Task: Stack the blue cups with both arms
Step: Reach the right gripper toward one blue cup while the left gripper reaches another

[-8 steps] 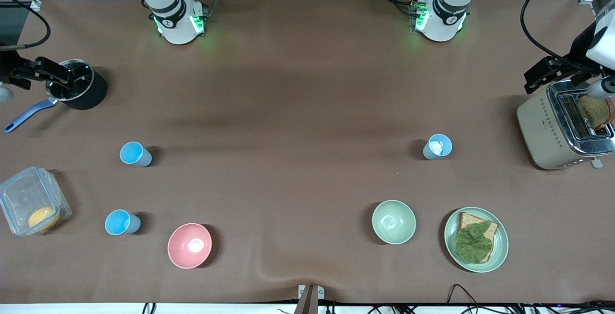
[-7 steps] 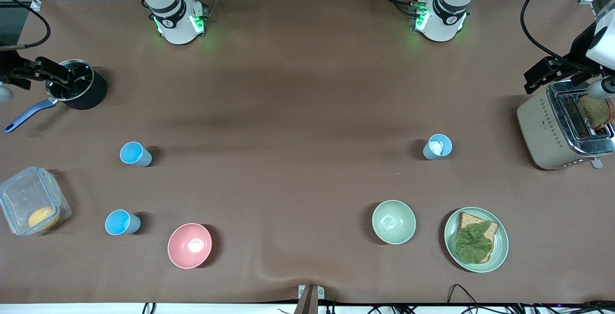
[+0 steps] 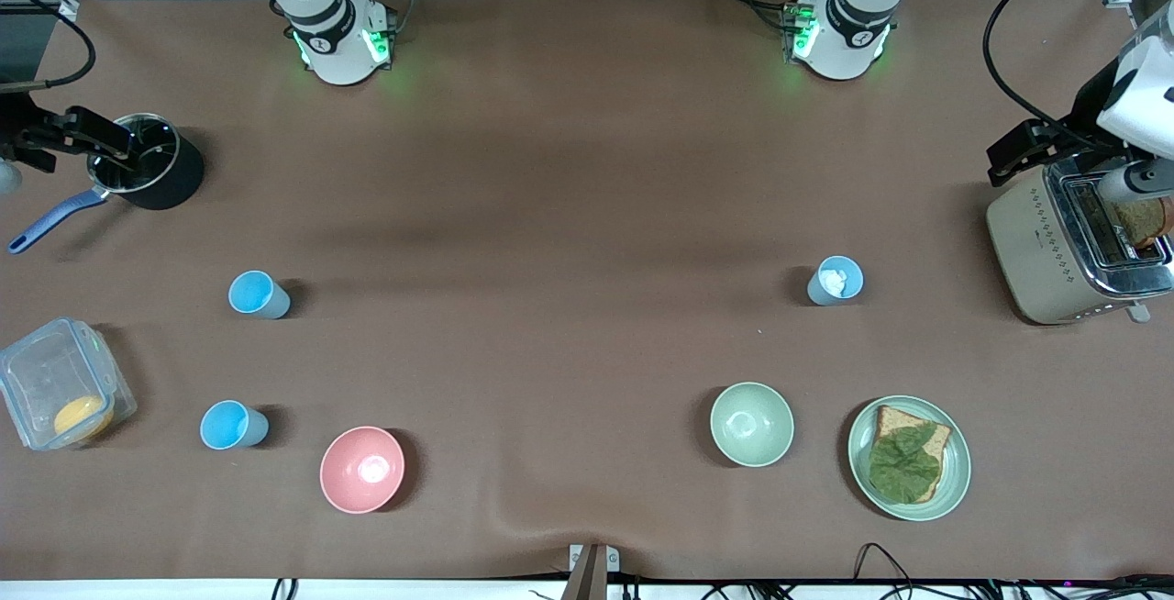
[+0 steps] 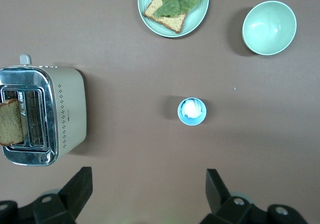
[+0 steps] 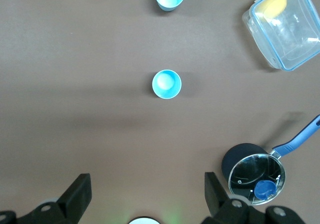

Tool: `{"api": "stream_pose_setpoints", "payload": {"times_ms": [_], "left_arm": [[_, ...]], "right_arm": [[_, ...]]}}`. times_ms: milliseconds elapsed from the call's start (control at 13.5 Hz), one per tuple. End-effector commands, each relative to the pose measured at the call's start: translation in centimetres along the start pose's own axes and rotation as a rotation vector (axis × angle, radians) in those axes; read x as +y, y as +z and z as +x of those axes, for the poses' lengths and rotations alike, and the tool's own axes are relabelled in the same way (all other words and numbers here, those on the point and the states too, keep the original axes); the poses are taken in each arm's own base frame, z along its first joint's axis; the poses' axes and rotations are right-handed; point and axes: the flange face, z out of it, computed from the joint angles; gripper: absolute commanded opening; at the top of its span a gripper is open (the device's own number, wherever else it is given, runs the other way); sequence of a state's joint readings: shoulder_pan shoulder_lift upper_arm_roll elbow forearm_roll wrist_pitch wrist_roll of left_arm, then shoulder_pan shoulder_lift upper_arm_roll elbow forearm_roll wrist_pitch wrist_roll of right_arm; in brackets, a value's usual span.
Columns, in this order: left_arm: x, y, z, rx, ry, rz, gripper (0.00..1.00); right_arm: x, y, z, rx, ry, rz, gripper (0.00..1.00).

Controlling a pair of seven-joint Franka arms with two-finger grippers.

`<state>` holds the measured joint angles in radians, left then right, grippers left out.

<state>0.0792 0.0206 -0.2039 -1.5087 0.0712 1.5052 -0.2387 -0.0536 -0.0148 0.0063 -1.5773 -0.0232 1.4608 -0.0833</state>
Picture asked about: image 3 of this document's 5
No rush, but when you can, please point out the light blue cup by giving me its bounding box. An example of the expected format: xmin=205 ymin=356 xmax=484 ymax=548
xmin=200 ymin=400 xmax=271 ymax=450
xmin=227 ymin=271 xmax=292 ymax=320

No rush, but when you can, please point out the blue cup with white paper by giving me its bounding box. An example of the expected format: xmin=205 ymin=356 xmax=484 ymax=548
xmin=807 ymin=255 xmax=865 ymax=307

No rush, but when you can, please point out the beige and chrome toaster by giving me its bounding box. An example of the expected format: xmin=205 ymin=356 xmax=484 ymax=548
xmin=986 ymin=152 xmax=1174 ymax=326

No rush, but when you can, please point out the brown toast slice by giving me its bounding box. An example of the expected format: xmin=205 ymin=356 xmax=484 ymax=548
xmin=1113 ymin=198 xmax=1174 ymax=250

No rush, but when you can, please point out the clear plastic food container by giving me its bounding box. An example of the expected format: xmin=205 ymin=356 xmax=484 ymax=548
xmin=0 ymin=317 xmax=139 ymax=452

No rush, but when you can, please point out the orange round food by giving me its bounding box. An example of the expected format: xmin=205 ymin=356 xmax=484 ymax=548
xmin=52 ymin=394 xmax=116 ymax=441

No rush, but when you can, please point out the brown bread slice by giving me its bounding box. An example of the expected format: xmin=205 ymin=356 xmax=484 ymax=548
xmin=869 ymin=405 xmax=954 ymax=505

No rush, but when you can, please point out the pale green plate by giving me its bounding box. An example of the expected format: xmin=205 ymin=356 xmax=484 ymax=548
xmin=847 ymin=394 xmax=972 ymax=523

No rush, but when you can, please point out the green lettuce leaf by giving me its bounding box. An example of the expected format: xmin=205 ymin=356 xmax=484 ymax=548
xmin=868 ymin=423 xmax=945 ymax=505

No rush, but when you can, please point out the pale green bowl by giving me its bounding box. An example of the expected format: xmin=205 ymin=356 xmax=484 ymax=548
xmin=709 ymin=382 xmax=796 ymax=469

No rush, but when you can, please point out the pink bowl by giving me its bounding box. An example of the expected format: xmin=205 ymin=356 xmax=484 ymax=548
xmin=319 ymin=426 xmax=405 ymax=516

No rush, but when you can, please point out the brown table cloth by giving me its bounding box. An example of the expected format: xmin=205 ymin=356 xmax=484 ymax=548
xmin=0 ymin=0 xmax=1174 ymax=583

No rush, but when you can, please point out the black saucepan with blue handle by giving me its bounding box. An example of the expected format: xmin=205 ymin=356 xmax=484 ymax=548
xmin=7 ymin=112 xmax=206 ymax=256

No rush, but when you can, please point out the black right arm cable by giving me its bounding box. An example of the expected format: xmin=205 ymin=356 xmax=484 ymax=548
xmin=0 ymin=0 xmax=97 ymax=90

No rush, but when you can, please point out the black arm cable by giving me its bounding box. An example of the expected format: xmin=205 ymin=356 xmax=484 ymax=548
xmin=982 ymin=0 xmax=1174 ymax=153
xmin=0 ymin=0 xmax=97 ymax=90

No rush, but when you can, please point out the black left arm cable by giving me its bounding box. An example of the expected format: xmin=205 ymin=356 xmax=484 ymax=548
xmin=982 ymin=0 xmax=1174 ymax=153

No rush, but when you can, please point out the black looped cable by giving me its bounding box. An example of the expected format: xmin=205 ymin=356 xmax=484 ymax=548
xmin=853 ymin=541 xmax=920 ymax=588

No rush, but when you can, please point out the metal table edge bracket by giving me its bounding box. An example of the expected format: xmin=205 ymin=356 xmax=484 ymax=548
xmin=561 ymin=542 xmax=622 ymax=600

